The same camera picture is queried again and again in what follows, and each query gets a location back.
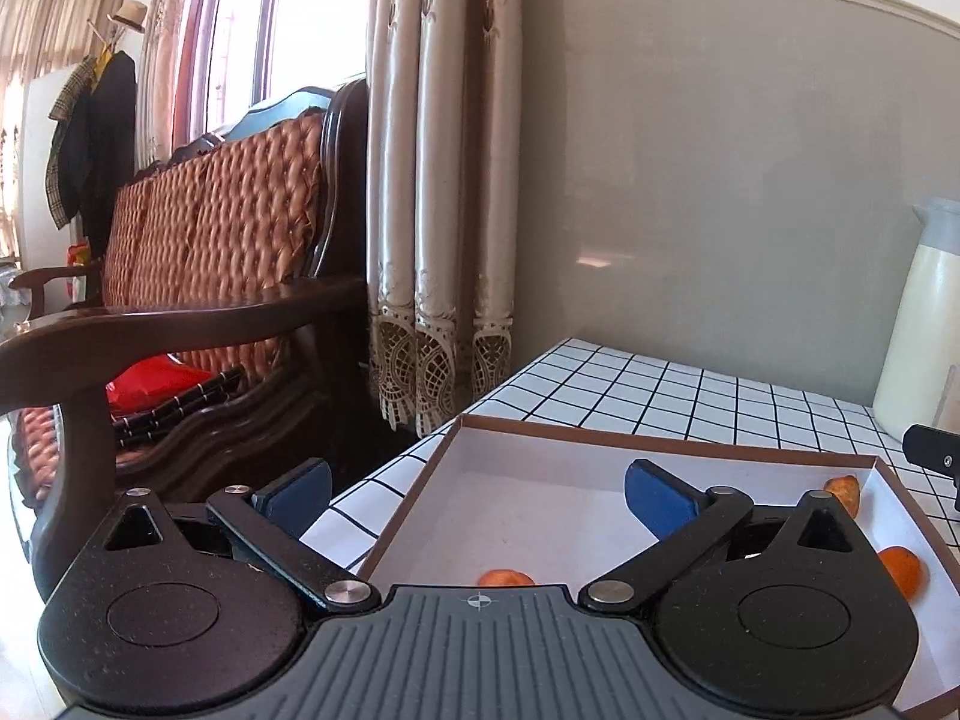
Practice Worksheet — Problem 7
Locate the red plastic bag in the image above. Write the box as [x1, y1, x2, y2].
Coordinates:
[105, 360, 215, 417]

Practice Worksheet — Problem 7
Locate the black grid seat cushion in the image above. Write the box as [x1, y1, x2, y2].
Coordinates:
[112, 365, 248, 447]

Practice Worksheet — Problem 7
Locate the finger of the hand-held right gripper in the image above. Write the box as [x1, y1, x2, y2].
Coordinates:
[902, 425, 960, 515]

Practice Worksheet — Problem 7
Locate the sheer lace curtain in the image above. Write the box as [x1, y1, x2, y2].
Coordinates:
[139, 0, 203, 166]

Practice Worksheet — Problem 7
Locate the cream thermos jug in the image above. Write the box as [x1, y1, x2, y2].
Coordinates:
[872, 197, 960, 440]

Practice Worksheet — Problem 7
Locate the black jacket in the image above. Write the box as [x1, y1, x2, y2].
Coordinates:
[56, 51, 137, 241]

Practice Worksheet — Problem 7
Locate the woven brown sofa cushion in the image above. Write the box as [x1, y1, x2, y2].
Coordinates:
[101, 111, 331, 391]

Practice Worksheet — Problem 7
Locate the window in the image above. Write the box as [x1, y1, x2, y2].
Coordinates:
[176, 0, 376, 151]

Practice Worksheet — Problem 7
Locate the white grid tablecloth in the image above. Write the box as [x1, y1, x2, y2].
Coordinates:
[300, 337, 960, 575]

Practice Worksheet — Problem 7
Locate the shallow cardboard box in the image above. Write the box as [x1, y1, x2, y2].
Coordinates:
[352, 414, 960, 717]

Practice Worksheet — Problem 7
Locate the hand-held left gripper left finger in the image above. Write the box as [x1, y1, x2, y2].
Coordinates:
[97, 457, 380, 612]

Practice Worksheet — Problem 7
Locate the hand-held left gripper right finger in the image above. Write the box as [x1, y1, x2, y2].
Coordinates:
[579, 457, 875, 612]

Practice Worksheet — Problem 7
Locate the beige patterned curtain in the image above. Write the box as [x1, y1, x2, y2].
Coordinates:
[366, 0, 522, 437]

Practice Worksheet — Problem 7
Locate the dark wooden sofa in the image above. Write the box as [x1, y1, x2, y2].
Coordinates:
[0, 79, 372, 601]

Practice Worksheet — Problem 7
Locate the straw hat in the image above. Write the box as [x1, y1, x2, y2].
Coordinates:
[106, 0, 151, 35]

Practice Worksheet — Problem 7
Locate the plaid jacket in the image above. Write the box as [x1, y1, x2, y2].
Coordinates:
[45, 56, 98, 230]

